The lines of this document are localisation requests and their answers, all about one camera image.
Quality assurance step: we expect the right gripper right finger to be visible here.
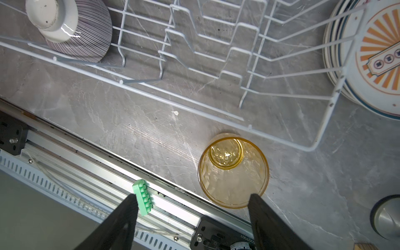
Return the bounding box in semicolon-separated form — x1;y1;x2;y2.
248;194;311;250

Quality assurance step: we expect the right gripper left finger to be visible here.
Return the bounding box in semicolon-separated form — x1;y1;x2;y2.
76;194;139;250

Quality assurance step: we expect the yellow transparent cup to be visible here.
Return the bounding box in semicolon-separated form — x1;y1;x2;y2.
197;133;270;209

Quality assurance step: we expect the white plate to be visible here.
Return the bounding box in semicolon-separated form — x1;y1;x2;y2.
345;1;400;120
323;0;359;104

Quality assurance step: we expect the clear upside-down glass bowl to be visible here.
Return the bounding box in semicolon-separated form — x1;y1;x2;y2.
25;0;113;63

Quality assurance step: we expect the small metal dish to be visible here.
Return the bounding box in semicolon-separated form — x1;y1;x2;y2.
370;194;400;242

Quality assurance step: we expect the yellow block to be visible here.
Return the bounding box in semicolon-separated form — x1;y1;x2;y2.
354;243;379;250

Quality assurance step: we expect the green clip on rail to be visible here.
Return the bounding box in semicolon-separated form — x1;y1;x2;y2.
132;179;153;216

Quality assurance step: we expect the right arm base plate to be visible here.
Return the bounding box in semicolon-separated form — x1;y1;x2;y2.
190;216;256;250

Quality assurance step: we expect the aluminium front rail frame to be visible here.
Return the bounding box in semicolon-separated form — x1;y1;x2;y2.
1;101;253;250

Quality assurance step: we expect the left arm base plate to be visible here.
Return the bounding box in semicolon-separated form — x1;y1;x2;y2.
0;111;29;156

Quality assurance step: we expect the white wire dish rack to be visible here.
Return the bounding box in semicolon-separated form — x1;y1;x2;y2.
1;1;349;152

